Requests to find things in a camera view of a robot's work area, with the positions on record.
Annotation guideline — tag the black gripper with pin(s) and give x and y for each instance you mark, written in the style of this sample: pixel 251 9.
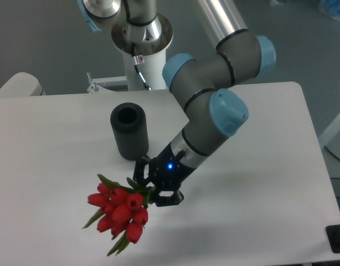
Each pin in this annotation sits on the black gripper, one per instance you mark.
pixel 166 173

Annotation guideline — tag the red tulip bouquet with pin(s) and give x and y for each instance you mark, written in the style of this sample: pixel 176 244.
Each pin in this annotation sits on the red tulip bouquet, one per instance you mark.
pixel 122 210

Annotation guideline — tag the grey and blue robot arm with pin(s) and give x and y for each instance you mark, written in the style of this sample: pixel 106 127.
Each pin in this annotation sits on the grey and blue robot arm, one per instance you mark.
pixel 202 88

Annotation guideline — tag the black ribbed vase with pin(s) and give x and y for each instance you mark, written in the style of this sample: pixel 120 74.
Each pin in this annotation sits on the black ribbed vase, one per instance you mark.
pixel 128 122

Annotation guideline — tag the white rounded chair part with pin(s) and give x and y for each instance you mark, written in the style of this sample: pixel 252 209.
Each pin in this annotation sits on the white rounded chair part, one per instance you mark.
pixel 21 85

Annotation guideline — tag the black box at table edge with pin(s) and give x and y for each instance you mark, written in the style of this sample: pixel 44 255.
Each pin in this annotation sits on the black box at table edge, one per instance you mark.
pixel 333 234

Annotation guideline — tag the white furniture piece right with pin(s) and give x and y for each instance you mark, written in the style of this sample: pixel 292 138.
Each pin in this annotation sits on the white furniture piece right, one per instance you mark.
pixel 330 132

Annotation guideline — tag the blue plastic bag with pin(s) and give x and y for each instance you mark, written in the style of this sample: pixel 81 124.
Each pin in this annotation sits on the blue plastic bag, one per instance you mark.
pixel 330 8

